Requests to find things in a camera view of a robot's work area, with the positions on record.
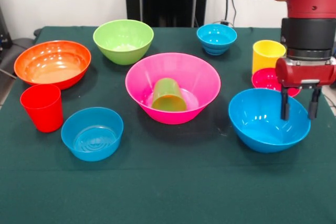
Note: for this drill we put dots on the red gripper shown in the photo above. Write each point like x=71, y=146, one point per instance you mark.
x=302, y=73

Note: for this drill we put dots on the small crimson bowl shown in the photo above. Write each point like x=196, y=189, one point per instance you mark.
x=265, y=81

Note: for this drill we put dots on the large blue bowl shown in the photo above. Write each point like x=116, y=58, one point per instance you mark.
x=260, y=129

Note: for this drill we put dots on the small ribbed light blue bowl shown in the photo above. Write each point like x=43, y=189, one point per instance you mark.
x=216, y=40

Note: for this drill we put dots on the green cup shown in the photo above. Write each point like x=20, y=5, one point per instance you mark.
x=168, y=95

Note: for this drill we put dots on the grey robot base foot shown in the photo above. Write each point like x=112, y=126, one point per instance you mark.
x=10, y=58

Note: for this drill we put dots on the yellow cup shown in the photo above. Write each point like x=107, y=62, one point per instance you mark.
x=265, y=58

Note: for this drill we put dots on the large magenta bowl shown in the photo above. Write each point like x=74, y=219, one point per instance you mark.
x=199, y=82

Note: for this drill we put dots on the dark green tablecloth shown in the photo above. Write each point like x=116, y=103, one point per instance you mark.
x=168, y=195

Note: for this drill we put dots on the green bowl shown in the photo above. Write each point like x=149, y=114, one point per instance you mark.
x=123, y=43

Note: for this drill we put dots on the blue straight-sided bowl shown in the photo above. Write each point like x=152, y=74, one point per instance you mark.
x=92, y=134

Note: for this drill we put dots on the orange bowl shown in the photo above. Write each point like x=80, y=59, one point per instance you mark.
x=52, y=64

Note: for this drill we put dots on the red cup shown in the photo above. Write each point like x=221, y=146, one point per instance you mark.
x=43, y=111

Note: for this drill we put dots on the black device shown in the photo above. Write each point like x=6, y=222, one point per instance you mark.
x=4, y=32

